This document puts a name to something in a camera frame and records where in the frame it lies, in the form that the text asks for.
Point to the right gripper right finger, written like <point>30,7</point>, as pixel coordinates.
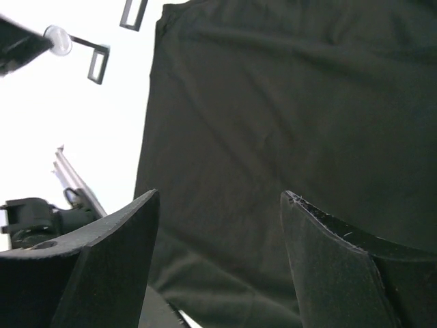
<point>345,277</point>

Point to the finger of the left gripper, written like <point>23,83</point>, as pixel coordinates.
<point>19,46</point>

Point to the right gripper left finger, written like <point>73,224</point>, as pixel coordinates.
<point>95,276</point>

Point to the white round brooch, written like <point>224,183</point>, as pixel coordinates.
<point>62,42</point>

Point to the black t-shirt garment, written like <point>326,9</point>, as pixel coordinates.
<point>334,101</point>

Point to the black frame box near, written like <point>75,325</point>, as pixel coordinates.
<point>99,59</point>

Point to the black frame box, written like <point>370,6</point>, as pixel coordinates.
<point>133,14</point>
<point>99,59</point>

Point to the aluminium frame rail front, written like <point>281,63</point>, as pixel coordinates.
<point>69,178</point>

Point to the black frame box far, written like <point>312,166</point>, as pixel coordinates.
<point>133,14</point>

